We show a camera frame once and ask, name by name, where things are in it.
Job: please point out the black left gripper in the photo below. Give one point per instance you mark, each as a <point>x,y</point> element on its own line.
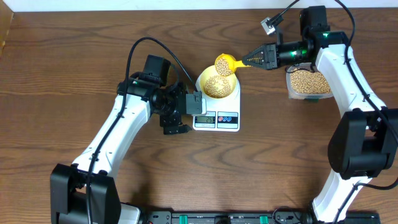
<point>173,116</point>

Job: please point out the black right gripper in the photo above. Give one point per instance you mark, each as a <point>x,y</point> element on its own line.
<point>272,57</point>

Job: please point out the yellow plastic scoop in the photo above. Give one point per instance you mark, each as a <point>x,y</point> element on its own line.
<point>226,64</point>

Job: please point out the yellow plastic bowl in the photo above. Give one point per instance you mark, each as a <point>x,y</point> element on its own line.
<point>215,85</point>

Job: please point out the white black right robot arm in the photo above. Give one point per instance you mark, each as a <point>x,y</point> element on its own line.
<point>365,140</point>

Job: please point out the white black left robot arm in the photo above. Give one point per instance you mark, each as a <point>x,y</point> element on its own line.
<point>85,191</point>

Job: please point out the white digital kitchen scale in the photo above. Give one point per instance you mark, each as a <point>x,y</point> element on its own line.
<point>222,114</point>

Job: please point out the clear container of soybeans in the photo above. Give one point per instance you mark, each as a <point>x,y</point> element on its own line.
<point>305,82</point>

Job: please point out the cardboard box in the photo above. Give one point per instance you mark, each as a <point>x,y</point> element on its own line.
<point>5,24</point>

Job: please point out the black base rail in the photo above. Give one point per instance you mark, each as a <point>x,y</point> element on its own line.
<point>165,217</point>

